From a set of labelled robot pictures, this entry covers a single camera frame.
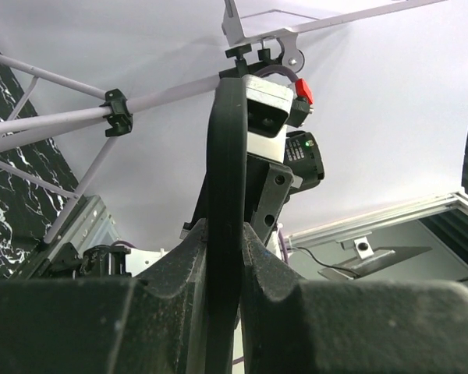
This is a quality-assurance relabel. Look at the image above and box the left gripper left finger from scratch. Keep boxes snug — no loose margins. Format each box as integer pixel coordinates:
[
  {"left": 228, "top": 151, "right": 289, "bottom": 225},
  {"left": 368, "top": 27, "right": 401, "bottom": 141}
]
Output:
[{"left": 0, "top": 221, "right": 207, "bottom": 373}]

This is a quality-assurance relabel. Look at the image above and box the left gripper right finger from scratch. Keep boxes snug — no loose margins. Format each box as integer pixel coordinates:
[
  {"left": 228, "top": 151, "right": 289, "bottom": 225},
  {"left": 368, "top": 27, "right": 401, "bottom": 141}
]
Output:
[{"left": 240, "top": 224, "right": 468, "bottom": 373}]

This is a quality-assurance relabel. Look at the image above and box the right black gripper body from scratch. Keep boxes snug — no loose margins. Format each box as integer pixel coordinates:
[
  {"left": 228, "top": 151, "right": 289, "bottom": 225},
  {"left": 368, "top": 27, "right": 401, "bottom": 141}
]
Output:
[{"left": 183, "top": 153, "right": 293, "bottom": 249}]

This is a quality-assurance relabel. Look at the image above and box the black phone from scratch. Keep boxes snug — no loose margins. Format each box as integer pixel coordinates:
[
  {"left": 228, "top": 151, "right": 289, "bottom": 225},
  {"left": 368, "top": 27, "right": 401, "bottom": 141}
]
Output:
[{"left": 205, "top": 78, "right": 247, "bottom": 373}]

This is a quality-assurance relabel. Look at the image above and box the perforated music stand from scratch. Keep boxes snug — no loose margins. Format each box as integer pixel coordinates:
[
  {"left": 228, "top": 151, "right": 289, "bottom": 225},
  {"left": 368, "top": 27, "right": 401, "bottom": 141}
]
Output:
[{"left": 0, "top": 1, "right": 448, "bottom": 246}]

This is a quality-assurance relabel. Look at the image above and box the metal mounting bracket plate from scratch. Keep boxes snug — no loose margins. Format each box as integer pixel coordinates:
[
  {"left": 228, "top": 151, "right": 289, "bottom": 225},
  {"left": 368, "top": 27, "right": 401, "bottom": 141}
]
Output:
[{"left": 319, "top": 237, "right": 432, "bottom": 281}]

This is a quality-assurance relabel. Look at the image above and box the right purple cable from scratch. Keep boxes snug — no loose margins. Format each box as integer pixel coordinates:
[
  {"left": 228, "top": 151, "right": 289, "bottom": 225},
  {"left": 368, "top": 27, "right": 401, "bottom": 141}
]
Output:
[{"left": 253, "top": 65, "right": 297, "bottom": 85}]

